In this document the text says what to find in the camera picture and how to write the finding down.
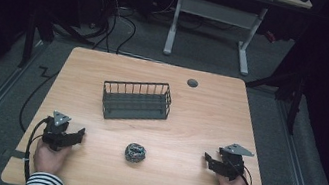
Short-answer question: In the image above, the grey table cable grommet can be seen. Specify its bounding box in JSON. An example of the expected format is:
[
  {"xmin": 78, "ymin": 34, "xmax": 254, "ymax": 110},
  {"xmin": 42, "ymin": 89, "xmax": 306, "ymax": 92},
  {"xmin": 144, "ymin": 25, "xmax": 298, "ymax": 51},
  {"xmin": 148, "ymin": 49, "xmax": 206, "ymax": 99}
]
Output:
[{"xmin": 186, "ymin": 77, "xmax": 200, "ymax": 89}]

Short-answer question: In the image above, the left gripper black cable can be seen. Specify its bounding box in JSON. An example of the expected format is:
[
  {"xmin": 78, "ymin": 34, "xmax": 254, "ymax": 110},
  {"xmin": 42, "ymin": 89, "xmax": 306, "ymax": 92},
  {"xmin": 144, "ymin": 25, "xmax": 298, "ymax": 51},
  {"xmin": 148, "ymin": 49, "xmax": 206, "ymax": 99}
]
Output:
[{"xmin": 20, "ymin": 113, "xmax": 53, "ymax": 185}]

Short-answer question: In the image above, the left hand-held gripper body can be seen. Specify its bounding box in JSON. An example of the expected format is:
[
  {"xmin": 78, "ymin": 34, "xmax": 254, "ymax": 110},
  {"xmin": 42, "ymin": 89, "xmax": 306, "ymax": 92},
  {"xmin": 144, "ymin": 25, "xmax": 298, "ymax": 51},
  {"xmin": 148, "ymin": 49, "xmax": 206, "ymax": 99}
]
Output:
[{"xmin": 40, "ymin": 108, "xmax": 83, "ymax": 156}]

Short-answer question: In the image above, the bundle of black cables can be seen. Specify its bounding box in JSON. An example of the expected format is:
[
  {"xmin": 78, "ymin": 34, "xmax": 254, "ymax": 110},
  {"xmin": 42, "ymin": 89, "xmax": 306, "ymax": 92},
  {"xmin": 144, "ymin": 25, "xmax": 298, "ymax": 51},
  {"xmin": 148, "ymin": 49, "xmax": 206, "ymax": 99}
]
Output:
[{"xmin": 86, "ymin": 0, "xmax": 142, "ymax": 59}]

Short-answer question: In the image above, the dark patterned sock ball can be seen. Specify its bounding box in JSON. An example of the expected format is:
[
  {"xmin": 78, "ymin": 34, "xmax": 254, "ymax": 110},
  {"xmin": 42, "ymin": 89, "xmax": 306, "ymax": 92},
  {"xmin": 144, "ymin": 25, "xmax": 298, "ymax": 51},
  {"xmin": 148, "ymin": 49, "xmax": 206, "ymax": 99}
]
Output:
[{"xmin": 123, "ymin": 141, "xmax": 149, "ymax": 166}]

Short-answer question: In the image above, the dark grey wire basket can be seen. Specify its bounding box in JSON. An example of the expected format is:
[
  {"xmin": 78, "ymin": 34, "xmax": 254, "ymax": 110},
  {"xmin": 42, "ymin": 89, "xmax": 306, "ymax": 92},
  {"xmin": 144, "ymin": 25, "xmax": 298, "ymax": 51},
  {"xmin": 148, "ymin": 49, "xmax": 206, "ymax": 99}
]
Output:
[{"xmin": 97, "ymin": 72, "xmax": 176, "ymax": 131}]

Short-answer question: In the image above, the black floor cable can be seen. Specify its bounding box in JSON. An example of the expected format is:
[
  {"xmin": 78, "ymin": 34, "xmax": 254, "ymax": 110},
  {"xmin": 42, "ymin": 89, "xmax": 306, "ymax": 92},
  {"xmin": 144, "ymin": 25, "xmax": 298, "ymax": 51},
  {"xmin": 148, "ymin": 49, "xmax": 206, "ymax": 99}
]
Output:
[{"xmin": 16, "ymin": 63, "xmax": 61, "ymax": 138}]

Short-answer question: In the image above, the white frame wooden desk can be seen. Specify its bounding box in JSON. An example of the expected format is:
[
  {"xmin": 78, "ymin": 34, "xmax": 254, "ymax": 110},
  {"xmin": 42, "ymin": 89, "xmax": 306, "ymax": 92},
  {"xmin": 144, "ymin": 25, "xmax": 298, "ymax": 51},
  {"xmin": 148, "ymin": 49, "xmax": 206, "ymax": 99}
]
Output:
[{"xmin": 161, "ymin": 0, "xmax": 315, "ymax": 86}]

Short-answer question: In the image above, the black metal stand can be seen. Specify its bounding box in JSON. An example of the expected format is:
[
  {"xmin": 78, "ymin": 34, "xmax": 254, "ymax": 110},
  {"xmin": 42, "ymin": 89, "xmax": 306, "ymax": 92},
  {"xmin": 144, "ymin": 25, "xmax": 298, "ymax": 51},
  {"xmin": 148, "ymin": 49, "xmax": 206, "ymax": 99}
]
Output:
[
  {"xmin": 238, "ymin": 60, "xmax": 310, "ymax": 137},
  {"xmin": 17, "ymin": 3, "xmax": 100, "ymax": 81}
]

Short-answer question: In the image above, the person's left hand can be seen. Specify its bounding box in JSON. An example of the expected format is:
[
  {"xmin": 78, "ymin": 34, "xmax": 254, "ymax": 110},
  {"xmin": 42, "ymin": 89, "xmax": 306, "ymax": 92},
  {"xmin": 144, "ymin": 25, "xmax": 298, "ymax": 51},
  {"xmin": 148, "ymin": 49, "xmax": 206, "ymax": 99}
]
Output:
[{"xmin": 30, "ymin": 137, "xmax": 73, "ymax": 179}]

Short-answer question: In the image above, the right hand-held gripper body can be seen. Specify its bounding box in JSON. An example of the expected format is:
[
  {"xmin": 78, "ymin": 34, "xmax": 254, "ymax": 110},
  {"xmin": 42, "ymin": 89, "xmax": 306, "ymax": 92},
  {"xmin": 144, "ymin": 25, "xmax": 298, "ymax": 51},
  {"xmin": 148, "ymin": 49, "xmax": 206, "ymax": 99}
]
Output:
[{"xmin": 213, "ymin": 140, "xmax": 257, "ymax": 185}]

